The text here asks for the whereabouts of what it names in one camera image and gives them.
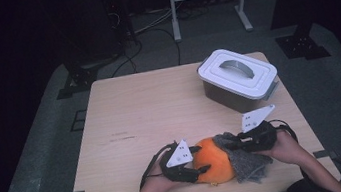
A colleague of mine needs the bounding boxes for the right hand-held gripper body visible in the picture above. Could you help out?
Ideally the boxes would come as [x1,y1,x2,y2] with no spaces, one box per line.
[234,104,282,155]

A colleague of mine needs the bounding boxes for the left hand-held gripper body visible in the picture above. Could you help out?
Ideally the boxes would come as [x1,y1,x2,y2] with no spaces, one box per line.
[158,137,202,188]

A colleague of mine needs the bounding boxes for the orange plush toy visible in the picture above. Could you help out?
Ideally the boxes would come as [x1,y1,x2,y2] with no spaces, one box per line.
[189,134,238,188]

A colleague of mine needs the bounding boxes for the grey fluffy cloth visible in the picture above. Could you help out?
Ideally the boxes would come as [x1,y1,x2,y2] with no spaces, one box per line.
[212,126,276,190]

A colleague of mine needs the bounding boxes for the grey plastic storage box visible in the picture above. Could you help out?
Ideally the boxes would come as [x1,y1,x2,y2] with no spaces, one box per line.
[202,69,285,121]

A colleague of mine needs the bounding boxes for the white lid with grey handle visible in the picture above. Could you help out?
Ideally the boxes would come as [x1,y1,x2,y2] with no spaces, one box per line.
[195,41,282,109]

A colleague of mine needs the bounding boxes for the person's right hand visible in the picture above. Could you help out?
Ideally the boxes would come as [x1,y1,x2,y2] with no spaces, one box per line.
[254,129,307,172]

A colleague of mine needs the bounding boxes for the person's left hand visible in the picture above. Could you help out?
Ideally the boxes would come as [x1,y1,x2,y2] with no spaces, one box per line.
[138,159,186,192]

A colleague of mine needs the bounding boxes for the black stand base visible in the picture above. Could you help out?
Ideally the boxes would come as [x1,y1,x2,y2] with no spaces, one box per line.
[273,22,333,65]
[53,62,101,100]

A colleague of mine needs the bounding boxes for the dark equipment rack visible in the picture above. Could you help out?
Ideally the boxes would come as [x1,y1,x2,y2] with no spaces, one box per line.
[104,0,138,48]

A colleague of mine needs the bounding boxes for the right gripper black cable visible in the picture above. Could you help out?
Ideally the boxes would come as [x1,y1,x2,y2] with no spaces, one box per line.
[267,109,341,192]

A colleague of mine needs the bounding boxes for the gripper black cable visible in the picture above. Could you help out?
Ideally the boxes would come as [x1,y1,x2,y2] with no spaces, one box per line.
[267,109,341,192]
[133,141,184,190]

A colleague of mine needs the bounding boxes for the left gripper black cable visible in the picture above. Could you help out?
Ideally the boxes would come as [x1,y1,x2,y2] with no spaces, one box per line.
[133,141,184,190]

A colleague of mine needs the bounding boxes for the black floor cable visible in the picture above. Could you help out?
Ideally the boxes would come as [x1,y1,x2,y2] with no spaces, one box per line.
[107,38,148,78]
[135,23,184,72]

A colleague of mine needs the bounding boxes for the white floor cables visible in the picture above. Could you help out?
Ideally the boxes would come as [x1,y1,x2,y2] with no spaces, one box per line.
[131,8,177,36]

